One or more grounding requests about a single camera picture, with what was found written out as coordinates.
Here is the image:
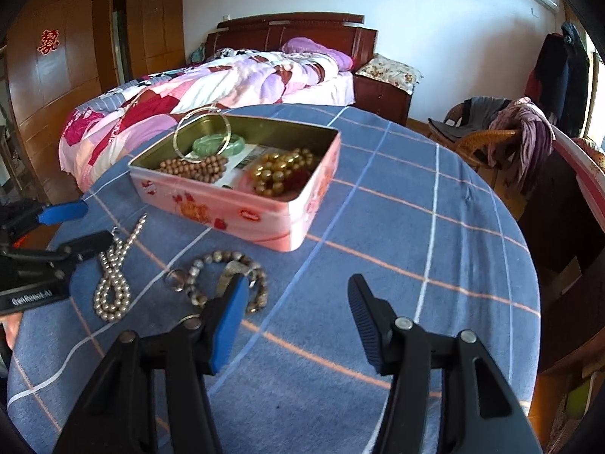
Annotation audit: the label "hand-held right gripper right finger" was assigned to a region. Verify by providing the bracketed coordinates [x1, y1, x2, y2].
[347, 273, 544, 454]

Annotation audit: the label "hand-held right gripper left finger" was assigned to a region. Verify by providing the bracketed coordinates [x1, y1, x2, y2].
[53, 274, 250, 454]

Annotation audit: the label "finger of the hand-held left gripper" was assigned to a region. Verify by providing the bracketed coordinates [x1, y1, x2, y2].
[0, 200, 89, 237]
[0, 231, 114, 280]

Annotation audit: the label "grey bead bracelet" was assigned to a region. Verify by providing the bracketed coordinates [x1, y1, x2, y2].
[186, 250, 269, 315]

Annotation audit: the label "pearl necklace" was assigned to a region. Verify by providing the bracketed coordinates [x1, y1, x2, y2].
[93, 214, 148, 323]

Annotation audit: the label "pink tin box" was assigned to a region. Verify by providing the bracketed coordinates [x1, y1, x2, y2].
[129, 114, 342, 252]

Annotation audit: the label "brown wooden bead bracelet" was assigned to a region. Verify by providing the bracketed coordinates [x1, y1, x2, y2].
[156, 151, 230, 184]

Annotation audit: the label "golden bead bracelet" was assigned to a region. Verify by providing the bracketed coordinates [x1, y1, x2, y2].
[249, 148, 315, 198]

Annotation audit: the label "green jade bangle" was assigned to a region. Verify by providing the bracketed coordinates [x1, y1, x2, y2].
[191, 135, 247, 156]

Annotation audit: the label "person's left hand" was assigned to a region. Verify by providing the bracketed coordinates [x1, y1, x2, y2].
[0, 311, 22, 347]

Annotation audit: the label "blue checked tablecloth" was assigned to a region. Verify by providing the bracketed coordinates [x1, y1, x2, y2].
[7, 104, 542, 454]

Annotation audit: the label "brown wooden wardrobe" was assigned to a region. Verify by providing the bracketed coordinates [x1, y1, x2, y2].
[0, 0, 185, 204]

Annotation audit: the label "red paper decoration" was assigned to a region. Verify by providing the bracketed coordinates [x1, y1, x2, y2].
[38, 28, 61, 56]

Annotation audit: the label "pink patchwork quilt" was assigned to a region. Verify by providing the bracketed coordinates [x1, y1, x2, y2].
[59, 47, 341, 185]

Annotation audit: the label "wicker chair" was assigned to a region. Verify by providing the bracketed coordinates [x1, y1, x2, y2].
[428, 99, 530, 176]

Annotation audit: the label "wooden desk with pink cover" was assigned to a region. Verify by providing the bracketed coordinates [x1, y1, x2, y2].
[517, 125, 605, 374]

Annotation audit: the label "dark wooden nightstand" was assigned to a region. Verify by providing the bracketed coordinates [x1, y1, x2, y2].
[352, 71, 417, 126]

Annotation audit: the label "wooden bed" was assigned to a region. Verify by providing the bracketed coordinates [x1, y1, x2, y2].
[59, 12, 379, 190]

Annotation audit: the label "grey garment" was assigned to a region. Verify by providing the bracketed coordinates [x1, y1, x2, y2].
[435, 97, 511, 140]

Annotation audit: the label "purple striped garment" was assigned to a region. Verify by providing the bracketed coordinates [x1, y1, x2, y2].
[487, 97, 556, 194]

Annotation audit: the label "floral pillow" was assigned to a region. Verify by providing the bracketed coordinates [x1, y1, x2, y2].
[355, 53, 424, 95]

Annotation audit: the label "dark wooden headboard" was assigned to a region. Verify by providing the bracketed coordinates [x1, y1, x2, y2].
[204, 12, 379, 72]

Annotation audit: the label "purple pillow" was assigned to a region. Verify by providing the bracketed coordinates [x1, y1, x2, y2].
[281, 37, 354, 71]

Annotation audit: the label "floral cushion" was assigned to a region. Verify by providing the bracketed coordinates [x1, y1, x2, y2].
[574, 137, 605, 167]

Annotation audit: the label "hanging dark coats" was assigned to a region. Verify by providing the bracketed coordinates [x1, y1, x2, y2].
[524, 21, 591, 138]

